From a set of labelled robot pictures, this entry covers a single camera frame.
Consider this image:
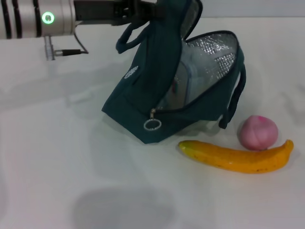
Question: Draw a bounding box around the clear blue-rimmed plastic food container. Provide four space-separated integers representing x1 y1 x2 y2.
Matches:
166 52 216 108

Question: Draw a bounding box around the pink peach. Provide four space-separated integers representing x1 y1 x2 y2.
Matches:
239 114 279 151

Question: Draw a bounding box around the yellow banana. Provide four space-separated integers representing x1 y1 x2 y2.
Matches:
178 139 295 174

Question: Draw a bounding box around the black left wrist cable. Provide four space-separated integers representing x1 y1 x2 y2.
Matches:
43 32 90 62

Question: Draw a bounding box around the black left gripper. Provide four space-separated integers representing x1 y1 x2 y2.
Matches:
73 0 173 27

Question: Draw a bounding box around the dark teal insulated lunch bag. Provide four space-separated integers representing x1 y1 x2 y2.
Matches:
102 0 247 145

